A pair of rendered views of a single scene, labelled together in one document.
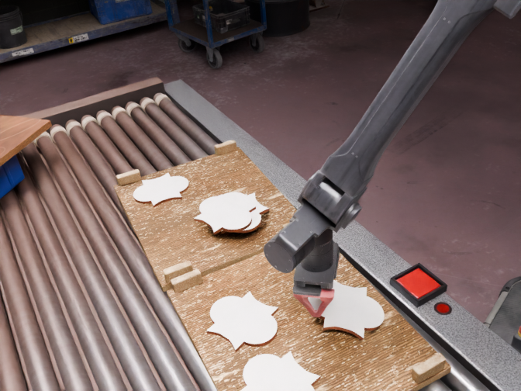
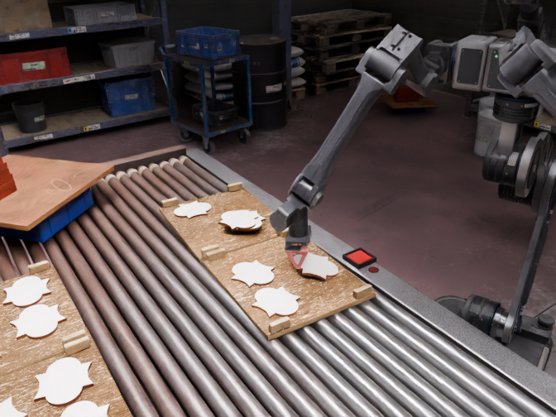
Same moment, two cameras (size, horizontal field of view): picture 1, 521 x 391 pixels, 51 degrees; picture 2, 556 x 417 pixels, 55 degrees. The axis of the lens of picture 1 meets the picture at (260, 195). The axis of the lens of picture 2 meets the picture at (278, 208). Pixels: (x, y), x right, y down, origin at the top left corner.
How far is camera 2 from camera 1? 0.65 m
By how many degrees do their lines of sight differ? 10
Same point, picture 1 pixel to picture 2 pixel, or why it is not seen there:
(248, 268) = (254, 250)
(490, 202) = (427, 254)
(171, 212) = (201, 222)
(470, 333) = (389, 280)
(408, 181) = (365, 240)
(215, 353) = (237, 289)
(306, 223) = (293, 203)
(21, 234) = (98, 235)
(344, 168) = (313, 170)
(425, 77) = (353, 122)
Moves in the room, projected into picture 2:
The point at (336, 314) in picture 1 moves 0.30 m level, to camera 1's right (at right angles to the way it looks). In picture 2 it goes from (309, 267) to (409, 259)
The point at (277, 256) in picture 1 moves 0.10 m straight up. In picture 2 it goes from (276, 221) to (276, 187)
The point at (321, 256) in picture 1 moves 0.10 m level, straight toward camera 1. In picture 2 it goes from (301, 227) to (301, 246)
